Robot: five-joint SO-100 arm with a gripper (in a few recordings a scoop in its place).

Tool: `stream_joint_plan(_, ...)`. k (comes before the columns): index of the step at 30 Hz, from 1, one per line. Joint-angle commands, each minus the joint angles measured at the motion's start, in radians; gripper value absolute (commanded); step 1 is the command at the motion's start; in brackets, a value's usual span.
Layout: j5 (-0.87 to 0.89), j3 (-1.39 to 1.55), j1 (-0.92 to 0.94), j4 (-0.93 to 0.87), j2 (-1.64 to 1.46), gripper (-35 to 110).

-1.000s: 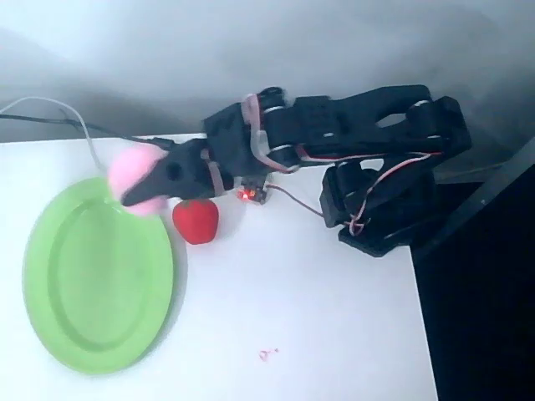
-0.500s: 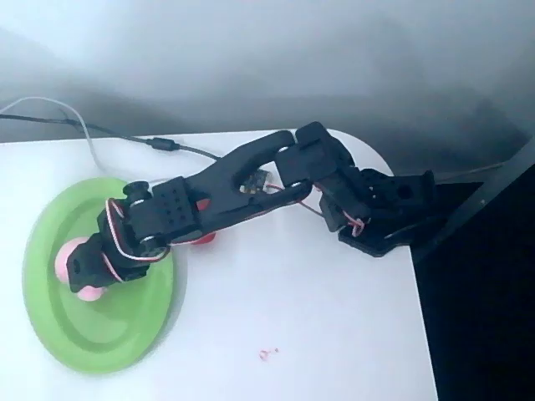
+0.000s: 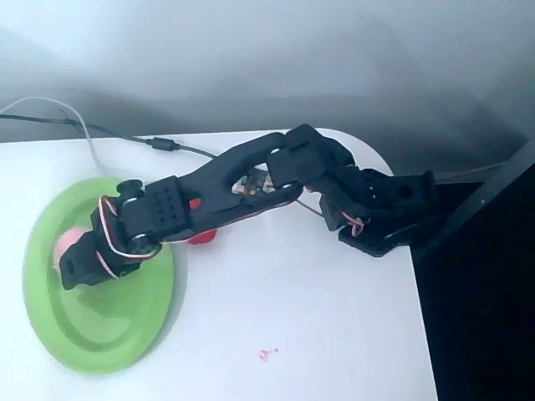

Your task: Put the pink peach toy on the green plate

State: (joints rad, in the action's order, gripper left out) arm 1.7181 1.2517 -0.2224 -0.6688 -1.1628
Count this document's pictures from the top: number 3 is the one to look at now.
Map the controller board with red LED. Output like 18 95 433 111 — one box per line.
232 168 271 197

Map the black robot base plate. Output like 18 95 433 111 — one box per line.
337 219 423 259

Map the green oval plastic plate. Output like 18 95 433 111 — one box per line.
23 176 176 375

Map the red strawberry plush toy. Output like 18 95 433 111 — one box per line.
185 198 219 246

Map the pink peach plush toy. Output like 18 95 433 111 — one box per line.
51 226 91 273

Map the thin grey cable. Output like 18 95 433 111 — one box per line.
433 163 504 185

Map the black power cable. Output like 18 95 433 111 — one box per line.
0 111 217 160

